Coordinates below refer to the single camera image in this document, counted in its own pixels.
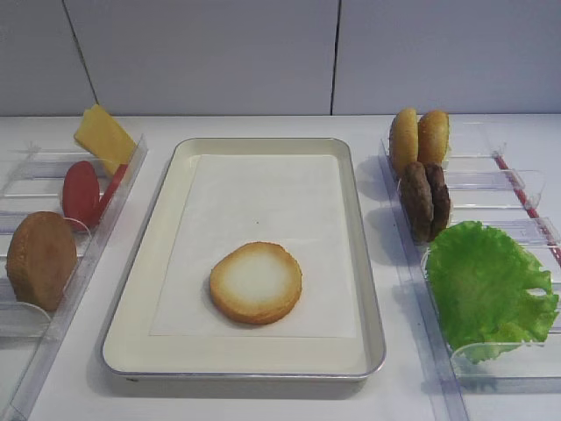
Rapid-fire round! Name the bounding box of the brown meat patty left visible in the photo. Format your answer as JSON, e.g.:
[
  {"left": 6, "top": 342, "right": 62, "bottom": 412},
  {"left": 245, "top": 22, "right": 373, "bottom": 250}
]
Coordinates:
[{"left": 399, "top": 161, "right": 434, "bottom": 243}]

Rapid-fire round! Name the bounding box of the brown meat patty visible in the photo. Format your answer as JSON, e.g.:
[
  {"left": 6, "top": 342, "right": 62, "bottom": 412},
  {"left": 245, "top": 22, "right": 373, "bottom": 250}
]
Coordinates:
[
  {"left": 424, "top": 163, "right": 451, "bottom": 242},
  {"left": 399, "top": 161, "right": 434, "bottom": 243}
]

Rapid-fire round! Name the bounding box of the brown meat patty right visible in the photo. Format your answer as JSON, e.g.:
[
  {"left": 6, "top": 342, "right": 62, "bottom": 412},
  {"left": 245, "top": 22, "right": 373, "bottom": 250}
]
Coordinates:
[{"left": 424, "top": 163, "right": 451, "bottom": 242}]

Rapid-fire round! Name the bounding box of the red tomato slice right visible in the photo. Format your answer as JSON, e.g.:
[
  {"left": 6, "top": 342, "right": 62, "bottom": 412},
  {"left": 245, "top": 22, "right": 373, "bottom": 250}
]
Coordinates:
[{"left": 91, "top": 164, "right": 128, "bottom": 226}]

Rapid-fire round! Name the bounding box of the red tomato slice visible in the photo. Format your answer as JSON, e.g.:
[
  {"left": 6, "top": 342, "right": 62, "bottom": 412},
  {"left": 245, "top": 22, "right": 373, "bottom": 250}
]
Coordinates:
[
  {"left": 91, "top": 164, "right": 128, "bottom": 226},
  {"left": 61, "top": 161, "right": 100, "bottom": 232}
]

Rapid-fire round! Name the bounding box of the yellow cheese slice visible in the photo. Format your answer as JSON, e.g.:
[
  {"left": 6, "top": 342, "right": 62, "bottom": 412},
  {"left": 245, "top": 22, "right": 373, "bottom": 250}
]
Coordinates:
[{"left": 74, "top": 103, "right": 136, "bottom": 176}]

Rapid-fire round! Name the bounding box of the red tomato slice left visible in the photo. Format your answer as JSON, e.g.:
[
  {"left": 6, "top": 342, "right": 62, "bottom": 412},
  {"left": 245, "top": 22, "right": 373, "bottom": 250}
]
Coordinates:
[{"left": 61, "top": 161, "right": 100, "bottom": 232}]

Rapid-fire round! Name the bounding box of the green lettuce leaf in rack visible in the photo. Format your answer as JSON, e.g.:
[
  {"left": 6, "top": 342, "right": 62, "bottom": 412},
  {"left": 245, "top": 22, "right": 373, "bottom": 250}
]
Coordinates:
[{"left": 426, "top": 221, "right": 559, "bottom": 363}]

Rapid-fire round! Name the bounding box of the white parchment paper sheet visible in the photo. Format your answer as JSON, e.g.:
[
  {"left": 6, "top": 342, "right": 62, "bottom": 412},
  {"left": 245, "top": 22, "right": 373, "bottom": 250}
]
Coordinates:
[{"left": 151, "top": 155, "right": 356, "bottom": 338}]

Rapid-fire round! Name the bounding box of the toasted bun bottom on tray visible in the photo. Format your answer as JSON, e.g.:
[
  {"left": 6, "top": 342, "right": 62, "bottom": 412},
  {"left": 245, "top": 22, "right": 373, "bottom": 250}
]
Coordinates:
[{"left": 209, "top": 241, "right": 302, "bottom": 325}]

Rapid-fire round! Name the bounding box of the sesame bun top left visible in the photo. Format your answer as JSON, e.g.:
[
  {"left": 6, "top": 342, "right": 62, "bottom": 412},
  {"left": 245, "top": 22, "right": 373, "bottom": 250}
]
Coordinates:
[{"left": 389, "top": 108, "right": 418, "bottom": 178}]

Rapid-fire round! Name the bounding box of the sesame bun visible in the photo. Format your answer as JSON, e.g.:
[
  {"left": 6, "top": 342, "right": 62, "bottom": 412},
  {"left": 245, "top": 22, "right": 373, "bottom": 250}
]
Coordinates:
[
  {"left": 417, "top": 110, "right": 450, "bottom": 164},
  {"left": 389, "top": 108, "right": 418, "bottom": 178}
]

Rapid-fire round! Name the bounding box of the sesame bun top right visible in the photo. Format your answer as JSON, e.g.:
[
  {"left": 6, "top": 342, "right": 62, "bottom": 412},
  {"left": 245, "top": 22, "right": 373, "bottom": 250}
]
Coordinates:
[{"left": 417, "top": 110, "right": 450, "bottom": 164}]

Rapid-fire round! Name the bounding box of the clear acrylic rack right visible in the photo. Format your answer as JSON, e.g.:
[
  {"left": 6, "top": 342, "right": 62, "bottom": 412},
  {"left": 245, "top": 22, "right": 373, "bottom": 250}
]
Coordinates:
[{"left": 380, "top": 134, "right": 560, "bottom": 420}]

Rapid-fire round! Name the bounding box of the clear acrylic rack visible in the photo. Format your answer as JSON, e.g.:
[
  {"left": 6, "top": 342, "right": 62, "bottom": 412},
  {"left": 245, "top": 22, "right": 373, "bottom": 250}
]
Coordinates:
[
  {"left": 380, "top": 134, "right": 560, "bottom": 420},
  {"left": 1, "top": 139, "right": 147, "bottom": 420}
]

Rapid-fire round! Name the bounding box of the cream metal baking tray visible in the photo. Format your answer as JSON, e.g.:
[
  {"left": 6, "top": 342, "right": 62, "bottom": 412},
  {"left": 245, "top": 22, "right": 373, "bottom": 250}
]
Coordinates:
[{"left": 102, "top": 138, "right": 385, "bottom": 382}]

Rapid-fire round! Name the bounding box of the brown bun half left rack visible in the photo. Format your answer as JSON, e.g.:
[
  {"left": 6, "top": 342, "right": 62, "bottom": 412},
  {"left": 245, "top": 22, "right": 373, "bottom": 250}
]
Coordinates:
[{"left": 6, "top": 211, "right": 77, "bottom": 311}]

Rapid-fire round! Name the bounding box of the clear acrylic rack left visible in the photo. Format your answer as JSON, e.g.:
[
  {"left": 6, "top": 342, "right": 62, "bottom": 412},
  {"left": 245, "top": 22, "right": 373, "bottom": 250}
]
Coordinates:
[{"left": 1, "top": 139, "right": 147, "bottom": 420}]

